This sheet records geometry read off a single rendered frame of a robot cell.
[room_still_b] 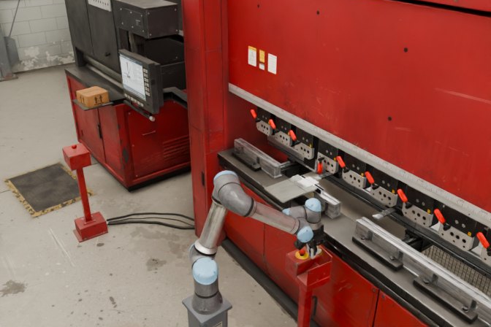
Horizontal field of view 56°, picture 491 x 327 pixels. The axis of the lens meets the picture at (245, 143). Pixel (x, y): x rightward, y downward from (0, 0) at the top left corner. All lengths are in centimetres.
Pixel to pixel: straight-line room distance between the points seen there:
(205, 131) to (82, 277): 146
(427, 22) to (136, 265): 278
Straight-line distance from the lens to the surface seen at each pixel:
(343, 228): 272
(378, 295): 259
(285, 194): 274
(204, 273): 221
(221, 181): 212
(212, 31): 316
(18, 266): 416
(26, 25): 889
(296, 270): 262
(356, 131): 242
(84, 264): 398
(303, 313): 286
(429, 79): 209
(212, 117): 334
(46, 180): 521
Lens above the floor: 247
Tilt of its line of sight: 26 degrees down
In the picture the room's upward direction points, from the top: straight up
